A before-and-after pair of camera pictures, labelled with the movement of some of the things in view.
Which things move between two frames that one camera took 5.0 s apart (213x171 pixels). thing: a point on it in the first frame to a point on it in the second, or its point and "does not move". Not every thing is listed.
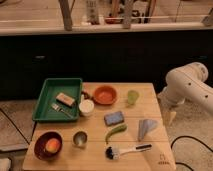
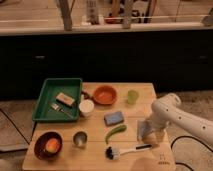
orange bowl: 104,94 does not move
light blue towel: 144,126 does not move
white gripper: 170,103 to 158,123
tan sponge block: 65,99 does not move
